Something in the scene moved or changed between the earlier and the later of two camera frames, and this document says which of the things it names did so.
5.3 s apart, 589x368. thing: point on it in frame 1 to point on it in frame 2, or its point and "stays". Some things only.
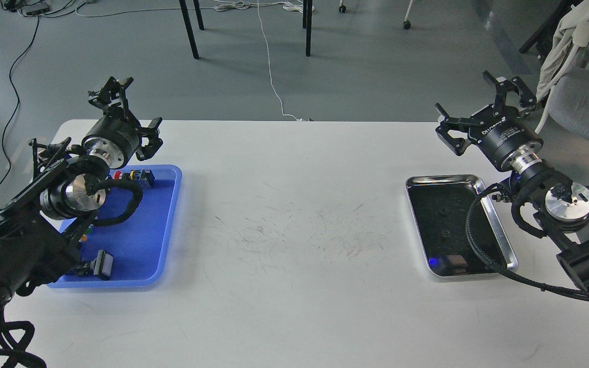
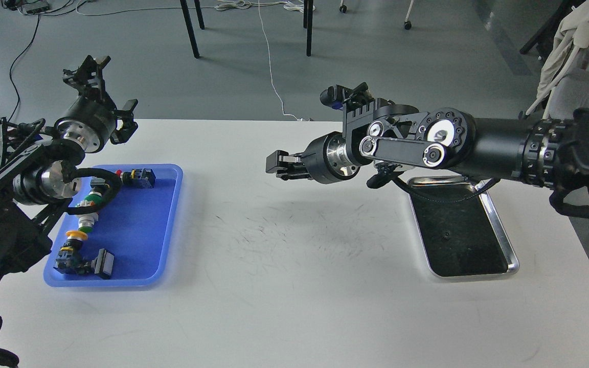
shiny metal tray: [439, 205] stays
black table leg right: [307, 24] stays
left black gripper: [115, 138] to [90, 119]
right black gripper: [512, 140] to [327, 161]
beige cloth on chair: [574, 28] stays
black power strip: [28, 9] stays
